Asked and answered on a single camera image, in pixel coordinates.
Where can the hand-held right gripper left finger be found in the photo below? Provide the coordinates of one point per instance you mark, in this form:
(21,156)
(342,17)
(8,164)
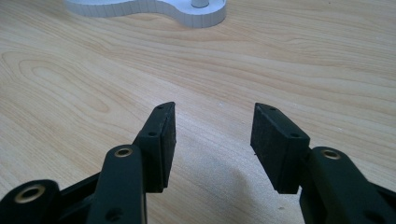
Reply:
(157,146)

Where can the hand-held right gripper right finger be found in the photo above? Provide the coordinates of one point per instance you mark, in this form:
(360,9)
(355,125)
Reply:
(277,149)

